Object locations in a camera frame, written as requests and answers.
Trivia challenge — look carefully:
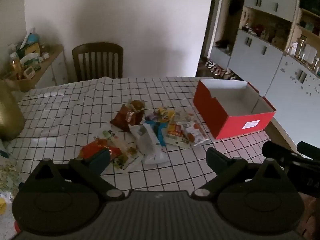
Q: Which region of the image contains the white green bamboo shoot packet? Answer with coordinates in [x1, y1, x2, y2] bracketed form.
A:
[94, 127, 144, 174]

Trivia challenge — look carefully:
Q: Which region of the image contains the yellow box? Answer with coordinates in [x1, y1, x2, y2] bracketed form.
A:
[21, 42, 42, 57]

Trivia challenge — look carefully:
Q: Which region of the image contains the row of glass bottles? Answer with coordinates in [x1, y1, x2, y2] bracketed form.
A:
[287, 35, 320, 74]

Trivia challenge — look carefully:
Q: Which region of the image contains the round pastry in clear wrapper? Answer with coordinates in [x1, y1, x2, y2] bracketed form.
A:
[129, 99, 146, 112]

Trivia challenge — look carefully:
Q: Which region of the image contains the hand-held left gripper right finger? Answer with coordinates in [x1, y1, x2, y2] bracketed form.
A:
[191, 147, 297, 201]

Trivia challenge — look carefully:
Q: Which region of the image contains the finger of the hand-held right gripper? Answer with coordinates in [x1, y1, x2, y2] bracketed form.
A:
[297, 141, 320, 160]
[262, 141, 304, 167]

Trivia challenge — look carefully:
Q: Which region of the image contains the white wall cabinet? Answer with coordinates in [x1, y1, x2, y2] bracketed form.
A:
[209, 0, 320, 150]

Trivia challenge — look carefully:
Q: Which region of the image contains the red orange snack packet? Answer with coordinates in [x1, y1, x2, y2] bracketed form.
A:
[79, 139, 123, 163]

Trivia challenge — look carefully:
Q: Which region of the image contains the purple candy wrapper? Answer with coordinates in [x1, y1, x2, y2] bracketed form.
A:
[145, 112, 160, 123]

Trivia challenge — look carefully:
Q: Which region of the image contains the blue and white snack packet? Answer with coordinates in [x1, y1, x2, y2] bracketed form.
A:
[145, 120, 167, 147]

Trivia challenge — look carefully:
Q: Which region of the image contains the gold round container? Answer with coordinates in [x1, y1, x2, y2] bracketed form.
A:
[0, 79, 25, 142]

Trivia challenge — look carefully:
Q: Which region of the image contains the yellow candy packet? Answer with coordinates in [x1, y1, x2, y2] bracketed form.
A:
[157, 107, 175, 123]

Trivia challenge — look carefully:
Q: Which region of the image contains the row of shoes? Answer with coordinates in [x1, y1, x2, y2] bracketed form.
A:
[205, 59, 237, 80]

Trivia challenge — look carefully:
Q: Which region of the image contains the wooden side cabinet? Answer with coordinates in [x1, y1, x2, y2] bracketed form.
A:
[0, 44, 69, 93]

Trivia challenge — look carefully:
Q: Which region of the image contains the floral printed cloth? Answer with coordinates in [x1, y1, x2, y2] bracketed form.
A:
[0, 140, 23, 230]

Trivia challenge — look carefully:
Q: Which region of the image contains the orange label snack packet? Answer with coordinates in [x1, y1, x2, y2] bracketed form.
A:
[165, 121, 192, 148]

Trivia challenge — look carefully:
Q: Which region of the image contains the red cardboard box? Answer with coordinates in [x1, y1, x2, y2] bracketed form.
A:
[193, 79, 277, 140]

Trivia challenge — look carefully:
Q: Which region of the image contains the brown cookie packet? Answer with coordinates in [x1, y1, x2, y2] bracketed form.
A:
[110, 104, 145, 132]

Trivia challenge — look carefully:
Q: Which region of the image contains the dark wooden chair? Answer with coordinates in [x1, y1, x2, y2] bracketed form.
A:
[72, 42, 124, 82]

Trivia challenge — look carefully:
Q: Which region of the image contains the red sausage packet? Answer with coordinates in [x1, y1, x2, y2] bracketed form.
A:
[180, 120, 209, 147]

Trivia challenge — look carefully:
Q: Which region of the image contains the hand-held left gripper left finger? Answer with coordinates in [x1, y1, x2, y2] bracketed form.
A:
[25, 149, 125, 202]

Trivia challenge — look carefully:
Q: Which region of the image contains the white grey snack packet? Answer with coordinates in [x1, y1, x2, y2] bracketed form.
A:
[129, 124, 168, 165]

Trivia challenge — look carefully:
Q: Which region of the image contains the clear bottle with amber liquid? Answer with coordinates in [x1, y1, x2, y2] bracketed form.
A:
[9, 52, 22, 74]

